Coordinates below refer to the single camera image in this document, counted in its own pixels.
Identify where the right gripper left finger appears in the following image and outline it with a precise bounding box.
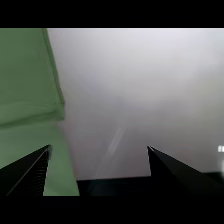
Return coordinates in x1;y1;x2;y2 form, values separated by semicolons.
0;144;53;197

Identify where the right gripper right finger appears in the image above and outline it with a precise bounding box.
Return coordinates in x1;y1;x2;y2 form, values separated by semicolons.
146;145;224;197

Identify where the green garment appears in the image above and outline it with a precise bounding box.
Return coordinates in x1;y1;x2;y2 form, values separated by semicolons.
0;27;81;197

